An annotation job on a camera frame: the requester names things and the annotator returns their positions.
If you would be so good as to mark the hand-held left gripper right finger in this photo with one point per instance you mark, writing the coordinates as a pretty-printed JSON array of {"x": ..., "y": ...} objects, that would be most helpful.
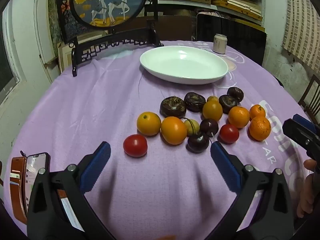
[{"x": 225, "y": 167}]

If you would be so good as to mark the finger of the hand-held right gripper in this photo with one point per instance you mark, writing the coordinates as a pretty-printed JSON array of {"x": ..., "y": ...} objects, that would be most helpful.
[
  {"x": 302, "y": 135},
  {"x": 303, "y": 120}
]

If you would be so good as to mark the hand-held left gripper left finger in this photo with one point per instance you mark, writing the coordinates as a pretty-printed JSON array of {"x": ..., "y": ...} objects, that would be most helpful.
[{"x": 96, "y": 167}]

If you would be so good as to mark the red tomato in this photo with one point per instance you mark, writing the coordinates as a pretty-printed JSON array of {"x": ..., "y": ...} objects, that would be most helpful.
[
  {"x": 135, "y": 145},
  {"x": 229, "y": 133}
]

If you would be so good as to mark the small orange mandarin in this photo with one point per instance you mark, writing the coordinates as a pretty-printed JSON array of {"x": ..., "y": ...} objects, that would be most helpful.
[{"x": 257, "y": 111}]

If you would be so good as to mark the small yellow fruit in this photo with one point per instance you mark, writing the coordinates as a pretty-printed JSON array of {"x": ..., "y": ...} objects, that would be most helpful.
[
  {"x": 191, "y": 128},
  {"x": 213, "y": 98}
]

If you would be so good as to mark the yellow-orange round citrus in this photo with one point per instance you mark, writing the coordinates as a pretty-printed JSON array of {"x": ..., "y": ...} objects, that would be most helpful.
[
  {"x": 212, "y": 110},
  {"x": 148, "y": 123}
]

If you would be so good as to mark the oval orange citrus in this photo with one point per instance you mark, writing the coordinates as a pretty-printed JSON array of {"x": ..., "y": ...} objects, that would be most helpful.
[{"x": 173, "y": 130}]

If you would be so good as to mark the large dark water chestnut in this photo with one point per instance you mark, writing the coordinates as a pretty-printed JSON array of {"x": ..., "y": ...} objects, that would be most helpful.
[{"x": 173, "y": 106}]

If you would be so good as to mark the white oval plate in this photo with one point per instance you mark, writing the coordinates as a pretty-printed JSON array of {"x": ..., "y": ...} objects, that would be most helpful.
[{"x": 183, "y": 63}]

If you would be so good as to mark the person's right hand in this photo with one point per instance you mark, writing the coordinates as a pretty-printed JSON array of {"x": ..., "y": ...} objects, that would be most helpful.
[{"x": 308, "y": 195}]

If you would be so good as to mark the wooden chair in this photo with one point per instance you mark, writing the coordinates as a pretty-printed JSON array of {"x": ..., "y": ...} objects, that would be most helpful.
[{"x": 311, "y": 97}]

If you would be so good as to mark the dark red cherry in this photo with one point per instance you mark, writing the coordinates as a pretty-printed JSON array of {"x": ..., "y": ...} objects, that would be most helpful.
[
  {"x": 209, "y": 126},
  {"x": 198, "y": 142}
]

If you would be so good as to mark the phone in brown wallet case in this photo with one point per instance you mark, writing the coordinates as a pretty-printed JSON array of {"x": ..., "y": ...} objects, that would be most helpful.
[{"x": 35, "y": 165}]

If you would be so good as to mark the purple printed tablecloth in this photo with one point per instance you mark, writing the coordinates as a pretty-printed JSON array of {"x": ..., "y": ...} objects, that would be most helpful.
[{"x": 100, "y": 105}]

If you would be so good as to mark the checked hanging cloth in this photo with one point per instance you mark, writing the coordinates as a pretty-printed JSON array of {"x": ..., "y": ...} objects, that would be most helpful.
[{"x": 302, "y": 17}]

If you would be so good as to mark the black chair back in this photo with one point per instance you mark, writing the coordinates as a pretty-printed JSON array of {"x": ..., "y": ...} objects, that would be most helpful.
[{"x": 237, "y": 35}]

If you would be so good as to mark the pale drink can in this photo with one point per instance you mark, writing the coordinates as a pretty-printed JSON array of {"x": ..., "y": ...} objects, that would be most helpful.
[{"x": 220, "y": 44}]

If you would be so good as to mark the window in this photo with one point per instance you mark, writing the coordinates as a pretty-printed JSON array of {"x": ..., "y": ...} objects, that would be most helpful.
[{"x": 7, "y": 55}]

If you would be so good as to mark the round deer painting screen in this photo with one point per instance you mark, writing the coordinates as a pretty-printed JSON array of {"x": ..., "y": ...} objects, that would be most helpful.
[{"x": 107, "y": 2}]

